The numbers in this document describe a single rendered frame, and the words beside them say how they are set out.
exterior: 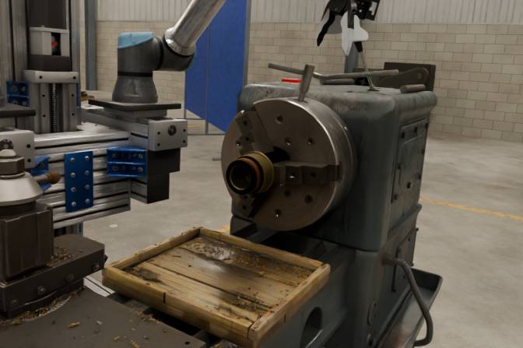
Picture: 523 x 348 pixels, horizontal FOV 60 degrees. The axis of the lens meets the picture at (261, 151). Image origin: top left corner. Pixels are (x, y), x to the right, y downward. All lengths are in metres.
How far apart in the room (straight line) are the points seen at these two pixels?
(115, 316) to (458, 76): 10.58
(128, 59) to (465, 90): 9.86
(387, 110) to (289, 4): 11.48
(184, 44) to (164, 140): 0.34
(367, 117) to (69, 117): 0.92
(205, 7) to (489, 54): 9.77
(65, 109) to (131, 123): 0.20
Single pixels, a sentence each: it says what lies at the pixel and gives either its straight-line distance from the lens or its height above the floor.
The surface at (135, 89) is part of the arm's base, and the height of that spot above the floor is 1.20.
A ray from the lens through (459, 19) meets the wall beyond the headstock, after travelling 11.13.
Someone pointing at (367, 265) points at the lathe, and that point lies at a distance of 1.20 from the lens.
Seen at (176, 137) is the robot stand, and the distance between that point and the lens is 1.48.
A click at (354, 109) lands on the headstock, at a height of 1.22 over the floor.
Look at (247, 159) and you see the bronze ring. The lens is 0.93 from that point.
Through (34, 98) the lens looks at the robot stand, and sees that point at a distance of 1.50.
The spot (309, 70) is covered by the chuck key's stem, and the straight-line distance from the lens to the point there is 1.04.
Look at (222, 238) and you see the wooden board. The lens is 1.11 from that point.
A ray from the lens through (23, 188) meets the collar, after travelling 0.66.
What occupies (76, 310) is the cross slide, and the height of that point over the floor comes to 0.97.
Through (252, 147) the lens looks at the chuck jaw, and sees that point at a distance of 0.98.
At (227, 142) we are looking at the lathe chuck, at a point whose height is 1.12.
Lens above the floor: 1.31
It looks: 11 degrees down
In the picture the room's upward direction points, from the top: 3 degrees clockwise
